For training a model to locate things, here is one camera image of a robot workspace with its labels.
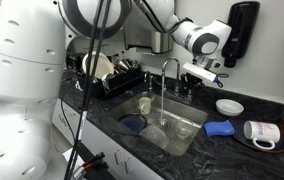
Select steel paper towel dispenser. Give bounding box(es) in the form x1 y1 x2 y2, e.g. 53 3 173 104
123 9 175 55

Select white lower cabinets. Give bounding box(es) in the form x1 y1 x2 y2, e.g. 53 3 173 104
51 98 165 180

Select dark round plate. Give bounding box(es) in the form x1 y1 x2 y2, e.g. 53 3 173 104
231 116 284 154

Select blue sponge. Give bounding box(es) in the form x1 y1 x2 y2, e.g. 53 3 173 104
203 119 236 138

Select white printed mug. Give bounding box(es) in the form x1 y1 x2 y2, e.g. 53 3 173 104
243 120 282 151

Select chrome side sprayer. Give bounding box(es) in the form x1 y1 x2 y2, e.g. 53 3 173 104
143 70 155 93

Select stainless steel sink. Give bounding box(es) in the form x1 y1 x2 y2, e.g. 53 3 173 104
106 91 209 157

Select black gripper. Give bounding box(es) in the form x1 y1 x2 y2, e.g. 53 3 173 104
180 72 205 97

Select small white bowl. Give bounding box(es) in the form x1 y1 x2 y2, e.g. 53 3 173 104
100 72 117 91

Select cream mug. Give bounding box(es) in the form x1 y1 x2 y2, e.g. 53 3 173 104
138 96 153 116

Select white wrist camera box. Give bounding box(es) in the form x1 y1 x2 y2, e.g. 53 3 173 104
182 61 219 84

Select silver cabinet handle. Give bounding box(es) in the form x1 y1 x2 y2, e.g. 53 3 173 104
113 148 124 166
124 156 134 175

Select blue plate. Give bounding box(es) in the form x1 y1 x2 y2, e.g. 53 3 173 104
117 113 148 136

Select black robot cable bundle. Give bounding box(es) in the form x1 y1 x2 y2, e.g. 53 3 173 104
63 0 114 180

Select black box with red clip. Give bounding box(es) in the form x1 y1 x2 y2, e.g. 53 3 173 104
63 142 117 180

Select steel cup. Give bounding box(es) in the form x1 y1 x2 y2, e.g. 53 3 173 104
116 58 133 72

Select black dish rack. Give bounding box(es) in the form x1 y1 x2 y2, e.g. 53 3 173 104
75 64 144 100

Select chrome gooseneck faucet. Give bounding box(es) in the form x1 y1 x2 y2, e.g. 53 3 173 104
161 57 183 98

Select large white plate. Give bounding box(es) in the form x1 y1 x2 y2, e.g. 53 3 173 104
81 50 116 81

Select black power cable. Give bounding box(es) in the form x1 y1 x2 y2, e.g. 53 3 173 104
59 79 79 143

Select clear glass lid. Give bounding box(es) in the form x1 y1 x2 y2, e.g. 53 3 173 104
138 124 170 150

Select clear glass bowl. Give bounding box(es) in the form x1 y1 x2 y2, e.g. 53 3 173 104
174 118 197 141

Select black wall soap dispenser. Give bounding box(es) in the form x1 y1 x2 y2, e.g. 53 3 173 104
220 0 261 69

